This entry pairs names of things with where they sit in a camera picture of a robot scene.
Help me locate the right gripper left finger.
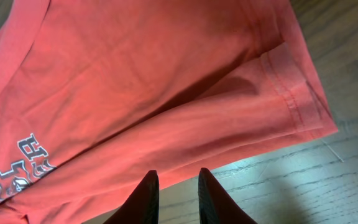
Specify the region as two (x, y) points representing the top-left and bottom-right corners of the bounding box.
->
(103, 170), (159, 224)

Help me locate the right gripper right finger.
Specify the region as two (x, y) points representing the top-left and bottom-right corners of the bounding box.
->
(198, 168), (257, 224)

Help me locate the red soccer t-shirt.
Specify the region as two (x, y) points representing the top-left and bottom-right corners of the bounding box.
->
(0, 0), (337, 223)

